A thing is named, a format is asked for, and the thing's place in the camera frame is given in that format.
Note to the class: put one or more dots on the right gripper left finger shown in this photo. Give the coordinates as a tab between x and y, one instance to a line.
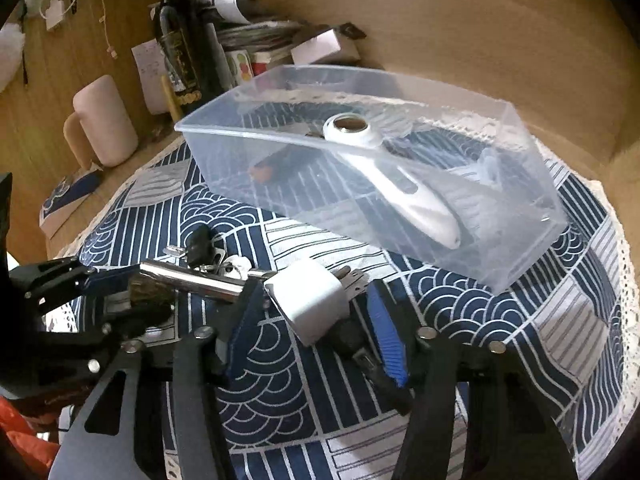
118	432

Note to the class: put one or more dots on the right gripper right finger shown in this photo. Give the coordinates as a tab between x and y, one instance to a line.
510	434

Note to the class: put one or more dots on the silver multitool pliers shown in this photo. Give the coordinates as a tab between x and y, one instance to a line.
189	280

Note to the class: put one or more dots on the white power adapter cube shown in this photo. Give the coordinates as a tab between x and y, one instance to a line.
312	299

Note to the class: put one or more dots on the white handheld magnifier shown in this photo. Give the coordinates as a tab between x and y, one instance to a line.
413	200

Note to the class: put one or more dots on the stitch cartoon sticker card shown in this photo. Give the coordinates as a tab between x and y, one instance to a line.
66	198

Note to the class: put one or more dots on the black key fob keys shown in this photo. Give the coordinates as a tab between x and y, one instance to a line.
200	253

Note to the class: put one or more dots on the clear plastic storage box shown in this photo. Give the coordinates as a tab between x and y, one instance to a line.
428	170

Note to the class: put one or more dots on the pink ceramic mug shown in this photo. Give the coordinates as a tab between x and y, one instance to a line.
100	132

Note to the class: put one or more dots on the wooden stick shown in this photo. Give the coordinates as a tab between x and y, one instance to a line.
172	102

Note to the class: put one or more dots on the white notepaper sheet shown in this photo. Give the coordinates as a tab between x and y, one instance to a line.
151	68

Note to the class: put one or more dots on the dark wine bottle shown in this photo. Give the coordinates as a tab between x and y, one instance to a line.
174	31

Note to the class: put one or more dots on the stack of books papers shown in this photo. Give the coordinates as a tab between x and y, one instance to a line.
248	40

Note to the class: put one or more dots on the white small card box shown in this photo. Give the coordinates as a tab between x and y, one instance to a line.
329	47

